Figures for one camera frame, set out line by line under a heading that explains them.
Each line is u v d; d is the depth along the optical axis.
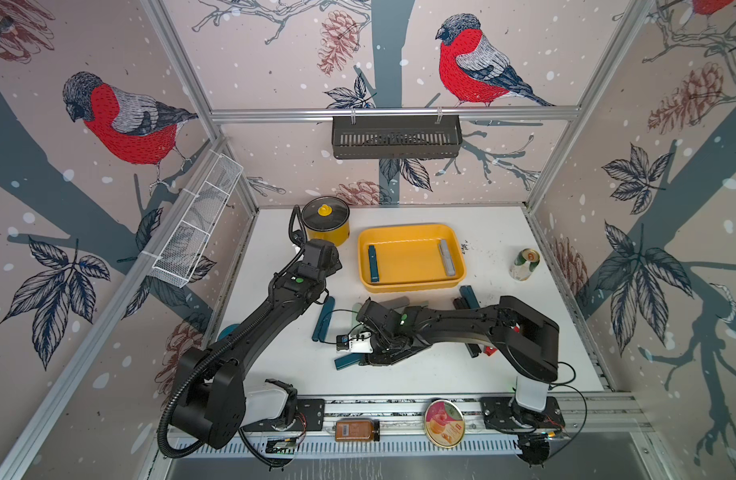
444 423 0.70
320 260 0.64
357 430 0.68
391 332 0.65
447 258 1.01
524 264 0.93
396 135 1.04
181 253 0.82
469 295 0.93
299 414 0.73
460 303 0.92
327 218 1.04
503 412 0.73
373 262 1.01
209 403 0.40
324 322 0.89
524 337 0.49
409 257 1.05
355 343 0.71
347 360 0.80
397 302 0.93
